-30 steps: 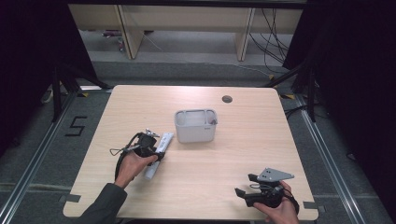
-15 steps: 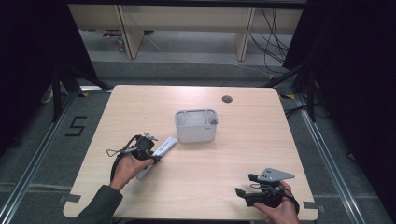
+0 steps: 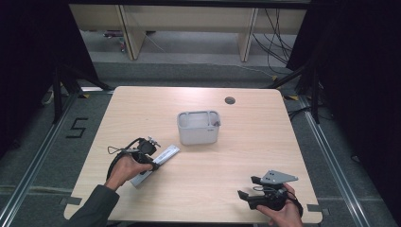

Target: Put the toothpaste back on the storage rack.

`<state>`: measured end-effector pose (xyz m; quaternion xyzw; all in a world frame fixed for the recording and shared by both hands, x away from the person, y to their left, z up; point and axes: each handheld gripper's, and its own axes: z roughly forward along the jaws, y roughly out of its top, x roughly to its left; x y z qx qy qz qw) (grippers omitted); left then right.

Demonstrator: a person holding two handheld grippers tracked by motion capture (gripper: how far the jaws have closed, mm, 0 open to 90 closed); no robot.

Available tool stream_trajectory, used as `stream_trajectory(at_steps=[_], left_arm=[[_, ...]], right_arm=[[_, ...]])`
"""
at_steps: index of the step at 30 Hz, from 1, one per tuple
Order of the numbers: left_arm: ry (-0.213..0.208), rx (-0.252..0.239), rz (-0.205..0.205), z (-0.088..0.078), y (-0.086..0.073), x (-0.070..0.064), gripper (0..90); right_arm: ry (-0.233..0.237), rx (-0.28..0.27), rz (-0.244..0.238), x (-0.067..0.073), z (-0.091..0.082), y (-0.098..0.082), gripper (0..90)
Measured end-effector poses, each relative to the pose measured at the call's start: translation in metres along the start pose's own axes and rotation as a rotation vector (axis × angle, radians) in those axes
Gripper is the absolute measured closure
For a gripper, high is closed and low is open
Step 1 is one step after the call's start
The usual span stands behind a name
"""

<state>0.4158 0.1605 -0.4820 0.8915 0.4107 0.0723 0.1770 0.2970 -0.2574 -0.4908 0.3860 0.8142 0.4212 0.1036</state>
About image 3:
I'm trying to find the metal floor rail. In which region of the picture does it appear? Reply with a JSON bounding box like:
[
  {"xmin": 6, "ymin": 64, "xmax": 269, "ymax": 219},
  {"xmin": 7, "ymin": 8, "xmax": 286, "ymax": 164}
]
[
  {"xmin": 0, "ymin": 91, "xmax": 80, "ymax": 227},
  {"xmin": 298, "ymin": 95, "xmax": 372, "ymax": 227}
]

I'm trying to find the white toothpaste tube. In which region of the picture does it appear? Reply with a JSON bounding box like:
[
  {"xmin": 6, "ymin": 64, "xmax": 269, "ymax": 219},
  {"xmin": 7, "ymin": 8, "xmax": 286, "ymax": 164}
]
[{"xmin": 130, "ymin": 144, "xmax": 182, "ymax": 189}]

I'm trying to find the person's left hand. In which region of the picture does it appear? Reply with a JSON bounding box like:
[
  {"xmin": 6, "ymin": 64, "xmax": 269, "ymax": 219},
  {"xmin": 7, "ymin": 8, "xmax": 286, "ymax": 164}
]
[{"xmin": 104, "ymin": 153, "xmax": 154, "ymax": 192}]

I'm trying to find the bundle of black hanging cables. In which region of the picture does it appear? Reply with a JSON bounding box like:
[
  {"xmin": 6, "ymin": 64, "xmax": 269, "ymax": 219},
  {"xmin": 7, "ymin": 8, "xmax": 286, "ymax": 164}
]
[{"xmin": 251, "ymin": 8, "xmax": 294, "ymax": 76}]

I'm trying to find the person's right hand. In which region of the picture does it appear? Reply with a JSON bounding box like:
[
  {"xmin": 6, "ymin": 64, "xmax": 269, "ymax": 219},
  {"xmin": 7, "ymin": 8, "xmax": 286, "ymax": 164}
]
[{"xmin": 255, "ymin": 183, "xmax": 305, "ymax": 227}]

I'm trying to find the small clutter under shelf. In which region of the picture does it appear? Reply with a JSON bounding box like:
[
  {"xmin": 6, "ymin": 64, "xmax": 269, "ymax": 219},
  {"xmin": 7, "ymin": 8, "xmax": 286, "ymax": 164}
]
[{"xmin": 102, "ymin": 29, "xmax": 128, "ymax": 53}]

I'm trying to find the grey plastic holder box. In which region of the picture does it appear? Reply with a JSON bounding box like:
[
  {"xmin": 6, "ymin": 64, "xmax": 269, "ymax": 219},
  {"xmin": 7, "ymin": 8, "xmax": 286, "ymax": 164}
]
[{"xmin": 176, "ymin": 110, "xmax": 221, "ymax": 147}]

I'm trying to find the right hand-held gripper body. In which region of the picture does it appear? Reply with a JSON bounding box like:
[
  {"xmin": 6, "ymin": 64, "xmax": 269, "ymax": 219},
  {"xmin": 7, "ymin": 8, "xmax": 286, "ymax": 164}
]
[{"xmin": 249, "ymin": 169, "xmax": 300, "ymax": 212}]

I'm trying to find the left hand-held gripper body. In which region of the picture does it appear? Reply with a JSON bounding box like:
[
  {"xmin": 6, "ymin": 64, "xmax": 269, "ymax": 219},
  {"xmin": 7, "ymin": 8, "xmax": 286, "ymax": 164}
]
[{"xmin": 130, "ymin": 135, "xmax": 162, "ymax": 166}]

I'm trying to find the black floor cable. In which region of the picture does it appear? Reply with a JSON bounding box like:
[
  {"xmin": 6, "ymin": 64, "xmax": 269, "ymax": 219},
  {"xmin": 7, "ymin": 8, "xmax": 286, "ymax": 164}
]
[{"xmin": 288, "ymin": 106, "xmax": 312, "ymax": 121}]

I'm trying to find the light wooden shelf unit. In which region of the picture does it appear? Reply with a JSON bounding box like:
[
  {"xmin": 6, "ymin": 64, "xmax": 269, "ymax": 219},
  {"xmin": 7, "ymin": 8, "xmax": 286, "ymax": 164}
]
[{"xmin": 68, "ymin": 4, "xmax": 308, "ymax": 63}]

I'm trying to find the black metal stand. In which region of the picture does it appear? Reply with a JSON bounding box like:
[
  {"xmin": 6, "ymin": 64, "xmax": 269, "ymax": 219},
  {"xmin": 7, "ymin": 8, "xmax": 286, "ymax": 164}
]
[
  {"xmin": 265, "ymin": 61, "xmax": 322, "ymax": 125},
  {"xmin": 51, "ymin": 61, "xmax": 115, "ymax": 125}
]

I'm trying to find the small white floor object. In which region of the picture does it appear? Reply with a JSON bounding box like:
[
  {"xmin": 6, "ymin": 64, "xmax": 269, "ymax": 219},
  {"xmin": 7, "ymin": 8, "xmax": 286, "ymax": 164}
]
[{"xmin": 41, "ymin": 89, "xmax": 55, "ymax": 106}]

